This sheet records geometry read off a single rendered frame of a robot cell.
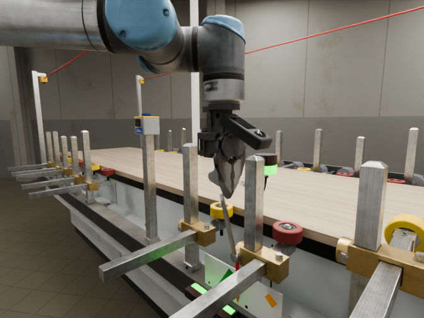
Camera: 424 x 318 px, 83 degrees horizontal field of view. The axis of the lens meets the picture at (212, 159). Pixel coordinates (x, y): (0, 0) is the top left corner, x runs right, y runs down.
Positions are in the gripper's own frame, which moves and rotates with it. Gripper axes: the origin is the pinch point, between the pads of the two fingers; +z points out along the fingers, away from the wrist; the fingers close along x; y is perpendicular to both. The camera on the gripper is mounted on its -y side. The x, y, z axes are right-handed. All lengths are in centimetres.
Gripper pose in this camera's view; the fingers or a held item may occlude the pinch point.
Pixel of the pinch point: (230, 194)
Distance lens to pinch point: 55.1
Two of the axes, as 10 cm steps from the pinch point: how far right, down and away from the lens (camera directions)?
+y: -7.0, -1.0, 7.0
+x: -7.1, 1.1, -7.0
